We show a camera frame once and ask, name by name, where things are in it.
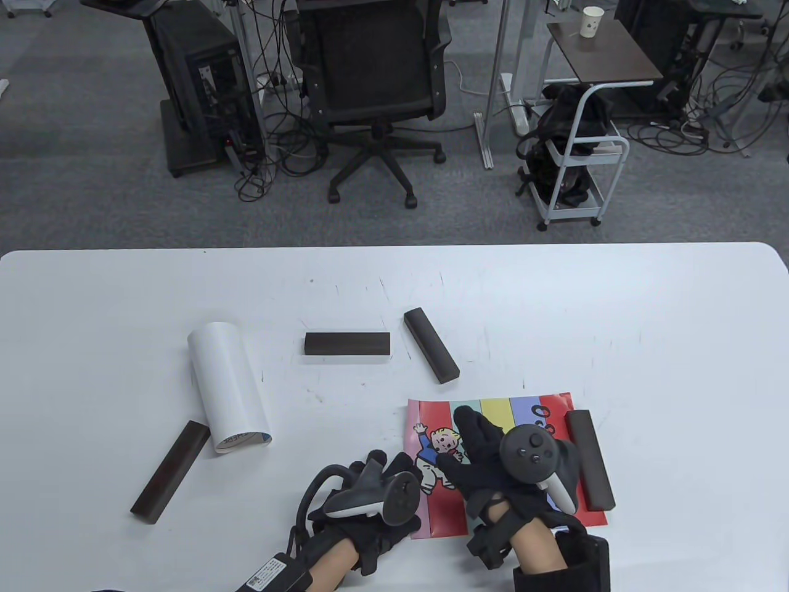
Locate left grey handheld controller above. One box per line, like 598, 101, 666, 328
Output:
324, 459, 423, 528

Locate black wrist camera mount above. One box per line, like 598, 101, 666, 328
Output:
465, 503, 611, 592
237, 552, 315, 592

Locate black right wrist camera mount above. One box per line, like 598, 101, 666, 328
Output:
465, 503, 611, 592

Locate black mesh office chair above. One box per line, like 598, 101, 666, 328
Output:
295, 0, 452, 210

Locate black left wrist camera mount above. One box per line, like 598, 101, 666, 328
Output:
237, 552, 315, 592

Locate dark wooden paperweight block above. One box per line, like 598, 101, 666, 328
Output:
565, 409, 616, 512
304, 332, 391, 358
129, 420, 211, 525
403, 307, 460, 385

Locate white desk leg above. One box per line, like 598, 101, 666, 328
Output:
473, 0, 512, 170

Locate right grey handheld controller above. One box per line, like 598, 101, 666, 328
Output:
498, 425, 580, 514

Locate black left glove cable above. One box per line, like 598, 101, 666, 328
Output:
287, 464, 366, 559

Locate brown side table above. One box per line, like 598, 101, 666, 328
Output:
546, 22, 665, 84

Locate white-backed blue cartoon poster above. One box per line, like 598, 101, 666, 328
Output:
187, 320, 272, 456

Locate person's left forearm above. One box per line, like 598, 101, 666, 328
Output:
311, 543, 361, 592

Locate person's right hand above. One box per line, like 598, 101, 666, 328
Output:
435, 406, 583, 538

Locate black bag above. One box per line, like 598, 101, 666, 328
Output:
517, 83, 614, 207

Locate person's right forearm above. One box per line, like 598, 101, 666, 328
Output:
510, 518, 568, 574

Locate rainbow striped cartoon poster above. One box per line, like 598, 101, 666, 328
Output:
406, 391, 611, 540

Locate tangled black floor cables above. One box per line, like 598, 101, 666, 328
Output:
628, 31, 789, 158
233, 37, 330, 202

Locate white power strip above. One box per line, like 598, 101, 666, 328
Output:
501, 73, 531, 138

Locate white rolling cart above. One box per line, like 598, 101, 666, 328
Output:
535, 83, 631, 232

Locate grey handheld controller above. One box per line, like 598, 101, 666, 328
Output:
498, 425, 580, 514
324, 459, 423, 528

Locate black equipment rack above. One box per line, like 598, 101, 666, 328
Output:
615, 0, 765, 118

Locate black computer tower on stand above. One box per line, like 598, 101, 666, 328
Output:
80, 0, 266, 179

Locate person's left hand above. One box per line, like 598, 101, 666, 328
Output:
306, 450, 426, 578

